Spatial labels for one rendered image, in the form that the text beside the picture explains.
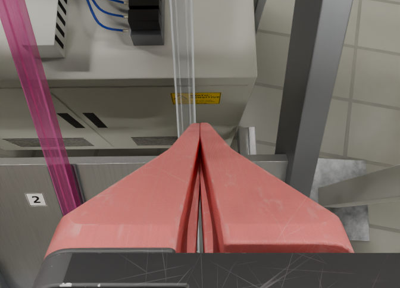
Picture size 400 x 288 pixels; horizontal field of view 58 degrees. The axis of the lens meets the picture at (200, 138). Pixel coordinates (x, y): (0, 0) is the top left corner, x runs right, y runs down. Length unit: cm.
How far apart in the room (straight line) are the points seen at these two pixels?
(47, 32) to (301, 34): 42
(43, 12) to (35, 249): 37
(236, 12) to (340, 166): 74
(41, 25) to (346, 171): 97
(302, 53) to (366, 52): 115
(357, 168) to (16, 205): 107
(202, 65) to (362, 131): 82
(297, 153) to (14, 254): 30
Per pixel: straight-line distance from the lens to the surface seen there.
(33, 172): 34
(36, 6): 64
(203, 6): 64
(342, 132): 128
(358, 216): 125
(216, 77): 59
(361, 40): 143
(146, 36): 59
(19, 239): 41
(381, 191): 83
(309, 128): 28
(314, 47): 25
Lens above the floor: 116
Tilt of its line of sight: 77 degrees down
